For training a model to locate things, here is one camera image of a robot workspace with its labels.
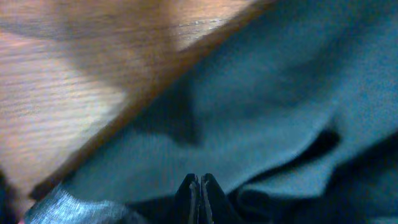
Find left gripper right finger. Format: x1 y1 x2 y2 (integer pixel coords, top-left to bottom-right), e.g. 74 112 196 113
200 174 243 224

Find black leggings with grey waistband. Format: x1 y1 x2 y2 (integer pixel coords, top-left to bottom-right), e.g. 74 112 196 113
24 0 397 223

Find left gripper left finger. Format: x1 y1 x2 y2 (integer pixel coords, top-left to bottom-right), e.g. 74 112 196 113
174 174 200 224

